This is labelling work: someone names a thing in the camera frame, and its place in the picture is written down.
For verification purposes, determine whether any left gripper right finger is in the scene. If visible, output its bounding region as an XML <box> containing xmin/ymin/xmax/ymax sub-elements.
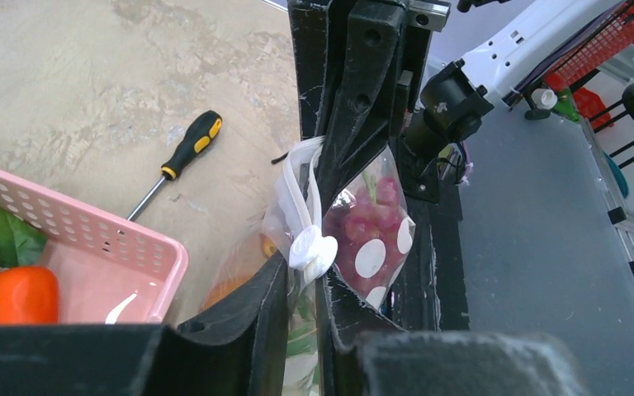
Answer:
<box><xmin>316</xmin><ymin>271</ymin><xmax>591</xmax><ymax>395</ymax></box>

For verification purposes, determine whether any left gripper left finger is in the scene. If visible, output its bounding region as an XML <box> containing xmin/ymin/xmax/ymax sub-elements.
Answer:
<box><xmin>0</xmin><ymin>254</ymin><xmax>289</xmax><ymax>395</ymax></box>

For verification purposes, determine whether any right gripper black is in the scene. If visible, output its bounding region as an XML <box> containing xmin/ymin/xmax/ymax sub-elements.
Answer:
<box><xmin>288</xmin><ymin>0</ymin><xmax>451</xmax><ymax>210</ymax></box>

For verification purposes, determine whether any clear zip top bag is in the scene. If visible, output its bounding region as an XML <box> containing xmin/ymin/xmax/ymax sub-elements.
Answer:
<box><xmin>201</xmin><ymin>138</ymin><xmax>406</xmax><ymax>395</ymax></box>

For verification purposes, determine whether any red toy grape bunch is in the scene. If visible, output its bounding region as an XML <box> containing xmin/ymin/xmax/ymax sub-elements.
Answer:
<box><xmin>323</xmin><ymin>175</ymin><xmax>414</xmax><ymax>306</ymax></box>

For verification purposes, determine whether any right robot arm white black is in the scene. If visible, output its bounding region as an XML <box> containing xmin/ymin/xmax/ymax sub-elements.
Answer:
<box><xmin>287</xmin><ymin>1</ymin><xmax>616</xmax><ymax>209</ymax></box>

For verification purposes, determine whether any black yellow screwdriver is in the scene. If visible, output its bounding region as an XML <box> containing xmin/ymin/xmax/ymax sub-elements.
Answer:
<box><xmin>126</xmin><ymin>110</ymin><xmax>223</xmax><ymax>221</ymax></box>

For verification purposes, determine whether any pink plastic basket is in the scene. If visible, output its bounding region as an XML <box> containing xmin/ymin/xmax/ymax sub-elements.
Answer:
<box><xmin>0</xmin><ymin>170</ymin><xmax>189</xmax><ymax>324</ymax></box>

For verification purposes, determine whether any orange toy carrot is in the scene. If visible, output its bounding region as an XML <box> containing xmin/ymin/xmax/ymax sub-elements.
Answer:
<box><xmin>0</xmin><ymin>266</ymin><xmax>59</xmax><ymax>325</ymax></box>

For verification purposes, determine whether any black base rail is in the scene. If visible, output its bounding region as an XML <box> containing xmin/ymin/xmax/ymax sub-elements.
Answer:
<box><xmin>386</xmin><ymin>177</ymin><xmax>470</xmax><ymax>332</ymax></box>

